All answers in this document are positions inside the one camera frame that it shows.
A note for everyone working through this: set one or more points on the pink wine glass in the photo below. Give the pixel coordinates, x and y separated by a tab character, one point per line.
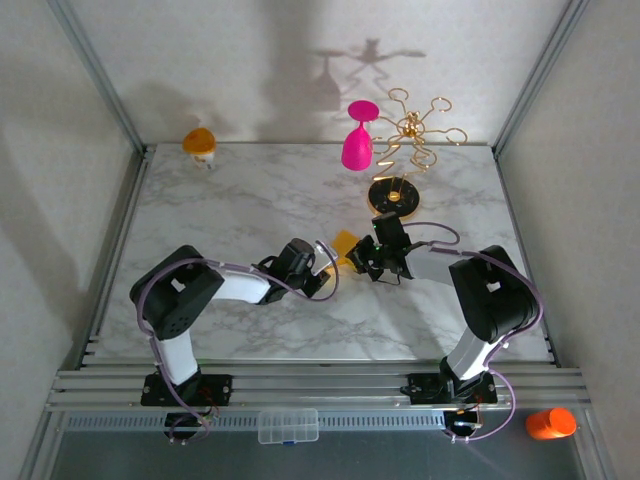
356	150

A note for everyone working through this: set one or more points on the black controller box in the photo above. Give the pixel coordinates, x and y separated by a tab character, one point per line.
462	425
182	425

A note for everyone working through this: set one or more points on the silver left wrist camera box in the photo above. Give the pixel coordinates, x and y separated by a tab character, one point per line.
326	255

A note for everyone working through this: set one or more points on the orange plastic cup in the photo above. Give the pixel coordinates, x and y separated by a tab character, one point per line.
550	424

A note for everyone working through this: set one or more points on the aluminium mounting rail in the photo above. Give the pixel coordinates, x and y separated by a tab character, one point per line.
325	385

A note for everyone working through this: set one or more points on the aluminium side rail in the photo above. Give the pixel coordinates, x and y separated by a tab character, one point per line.
509	200
125	225

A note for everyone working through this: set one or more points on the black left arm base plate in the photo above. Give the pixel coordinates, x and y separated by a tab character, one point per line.
220	389

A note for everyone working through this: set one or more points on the white cup with orange lid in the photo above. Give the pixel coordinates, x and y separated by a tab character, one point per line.
200	147

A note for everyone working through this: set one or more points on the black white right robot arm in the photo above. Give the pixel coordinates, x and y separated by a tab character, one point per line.
495	295

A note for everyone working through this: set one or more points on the clear plastic compartment box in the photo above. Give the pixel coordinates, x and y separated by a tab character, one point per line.
288	426

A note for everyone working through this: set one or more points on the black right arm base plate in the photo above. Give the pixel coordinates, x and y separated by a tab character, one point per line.
422	391

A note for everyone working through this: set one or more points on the aluminium frame post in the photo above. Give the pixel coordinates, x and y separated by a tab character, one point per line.
538	75
100	75

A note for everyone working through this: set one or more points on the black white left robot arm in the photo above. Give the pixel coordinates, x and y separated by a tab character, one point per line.
175	295

